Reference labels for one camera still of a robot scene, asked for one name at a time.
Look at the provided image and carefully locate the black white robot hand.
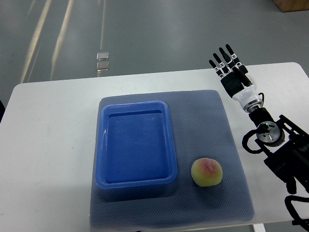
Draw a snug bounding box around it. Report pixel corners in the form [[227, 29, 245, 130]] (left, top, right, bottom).
[[209, 44, 264, 113]]

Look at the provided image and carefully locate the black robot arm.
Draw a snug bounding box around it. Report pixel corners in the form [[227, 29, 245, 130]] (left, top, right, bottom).
[[242, 107, 309, 230]]

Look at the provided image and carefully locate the yellow red peach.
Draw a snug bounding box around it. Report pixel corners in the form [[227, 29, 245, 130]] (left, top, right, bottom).
[[191, 158, 223, 187]]

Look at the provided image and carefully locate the upper metal floor plate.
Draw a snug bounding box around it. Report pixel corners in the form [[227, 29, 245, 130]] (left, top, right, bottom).
[[97, 51, 109, 60]]

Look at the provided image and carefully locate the metal floor plate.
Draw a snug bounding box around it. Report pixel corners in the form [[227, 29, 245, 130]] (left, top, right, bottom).
[[97, 51, 109, 60], [97, 61, 110, 72]]

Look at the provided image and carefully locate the lower metal floor plate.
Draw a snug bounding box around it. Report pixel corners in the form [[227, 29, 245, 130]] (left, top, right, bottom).
[[97, 61, 110, 72]]

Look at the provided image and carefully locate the grey blue mat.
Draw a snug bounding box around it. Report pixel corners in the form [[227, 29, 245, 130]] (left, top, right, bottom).
[[90, 90, 254, 232]]

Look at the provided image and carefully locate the brown cardboard box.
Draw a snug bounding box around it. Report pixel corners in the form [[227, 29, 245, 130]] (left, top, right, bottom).
[[273, 0, 309, 13]]

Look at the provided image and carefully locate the blue plastic tray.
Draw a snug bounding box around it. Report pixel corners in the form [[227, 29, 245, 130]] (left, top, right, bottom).
[[95, 101, 178, 189]]

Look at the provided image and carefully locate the black cable loop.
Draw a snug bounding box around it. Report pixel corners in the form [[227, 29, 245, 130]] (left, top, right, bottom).
[[242, 129, 264, 154]]

